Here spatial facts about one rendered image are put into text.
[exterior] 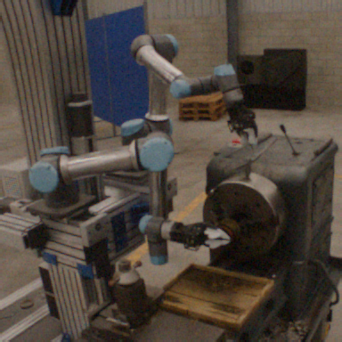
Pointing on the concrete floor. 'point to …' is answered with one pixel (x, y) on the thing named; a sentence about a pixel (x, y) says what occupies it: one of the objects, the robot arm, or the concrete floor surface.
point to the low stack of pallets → (202, 108)
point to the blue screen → (118, 67)
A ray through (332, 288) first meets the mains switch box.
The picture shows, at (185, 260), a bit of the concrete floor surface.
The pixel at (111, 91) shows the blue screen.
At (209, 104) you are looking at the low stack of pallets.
